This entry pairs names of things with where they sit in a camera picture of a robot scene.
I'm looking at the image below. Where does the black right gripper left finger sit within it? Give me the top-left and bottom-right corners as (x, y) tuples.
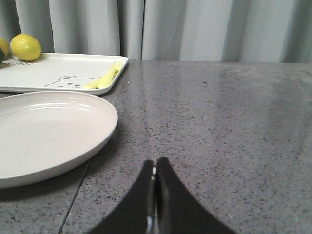
(89, 160), (155, 234)

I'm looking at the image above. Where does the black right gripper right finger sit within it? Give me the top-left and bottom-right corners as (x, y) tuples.
(156, 157), (234, 234)

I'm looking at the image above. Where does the beige round plate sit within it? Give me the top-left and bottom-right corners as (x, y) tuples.
(0, 91), (118, 189)

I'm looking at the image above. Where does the white bear print tray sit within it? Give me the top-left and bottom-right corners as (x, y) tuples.
(0, 53), (129, 95)

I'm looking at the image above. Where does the yellow plastic fork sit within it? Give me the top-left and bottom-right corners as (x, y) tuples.
(97, 61), (122, 89)

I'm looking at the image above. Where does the yellow plastic utensil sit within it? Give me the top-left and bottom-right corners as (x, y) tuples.
(83, 78), (101, 89)

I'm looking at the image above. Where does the yellow lemon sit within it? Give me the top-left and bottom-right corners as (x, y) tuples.
(0, 37), (10, 55)
(10, 34), (41, 61)

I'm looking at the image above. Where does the grey curtain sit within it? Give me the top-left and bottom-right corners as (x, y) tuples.
(0, 0), (312, 63)

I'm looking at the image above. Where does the dark green lime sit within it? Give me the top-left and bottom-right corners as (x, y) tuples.
(0, 48), (6, 64)

